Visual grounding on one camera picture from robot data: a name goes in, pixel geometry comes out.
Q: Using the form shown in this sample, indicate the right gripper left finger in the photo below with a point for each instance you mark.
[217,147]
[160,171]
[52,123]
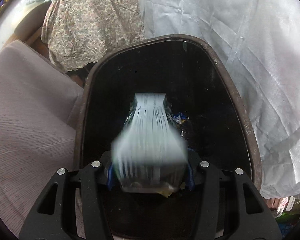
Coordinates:
[53,215]

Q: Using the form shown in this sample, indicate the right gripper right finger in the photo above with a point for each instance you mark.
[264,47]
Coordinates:
[230,206]

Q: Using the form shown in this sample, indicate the silver foil carton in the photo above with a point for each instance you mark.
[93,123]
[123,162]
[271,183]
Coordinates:
[149,155]

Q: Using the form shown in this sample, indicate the blue foil wrapper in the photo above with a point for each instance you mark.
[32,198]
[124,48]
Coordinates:
[180,118]

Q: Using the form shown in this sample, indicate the brown trash bin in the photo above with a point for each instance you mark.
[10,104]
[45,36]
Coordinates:
[195,82]

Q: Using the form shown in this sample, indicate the white cover cloth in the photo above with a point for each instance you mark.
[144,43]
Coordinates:
[258,41]

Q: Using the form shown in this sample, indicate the brown pot with white lid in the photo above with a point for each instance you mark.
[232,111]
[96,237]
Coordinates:
[32,21]

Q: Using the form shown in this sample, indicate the floral paisley cloth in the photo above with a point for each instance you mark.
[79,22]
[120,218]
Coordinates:
[79,32]

